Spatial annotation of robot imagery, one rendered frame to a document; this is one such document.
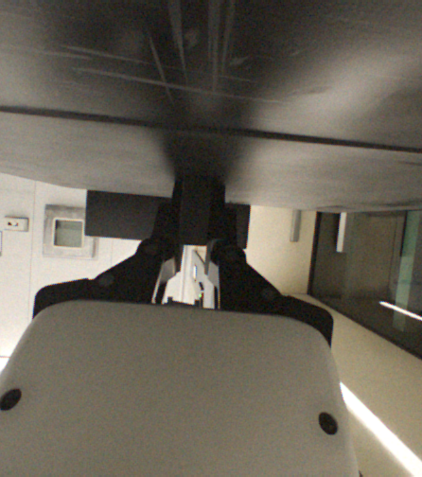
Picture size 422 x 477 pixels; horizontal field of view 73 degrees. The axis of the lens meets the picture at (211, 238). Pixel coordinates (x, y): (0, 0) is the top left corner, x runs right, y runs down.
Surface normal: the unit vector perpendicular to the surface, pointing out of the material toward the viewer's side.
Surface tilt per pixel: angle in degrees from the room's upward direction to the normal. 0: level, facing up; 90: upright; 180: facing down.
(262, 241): 90
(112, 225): 90
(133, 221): 90
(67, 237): 90
